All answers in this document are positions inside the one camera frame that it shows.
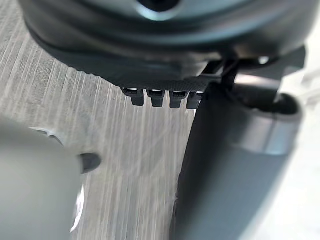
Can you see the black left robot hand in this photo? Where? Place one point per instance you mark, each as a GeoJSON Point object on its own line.
{"type": "Point", "coordinates": [160, 50]}

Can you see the dark robot foot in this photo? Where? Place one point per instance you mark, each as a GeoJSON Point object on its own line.
{"type": "Point", "coordinates": [90, 162]}

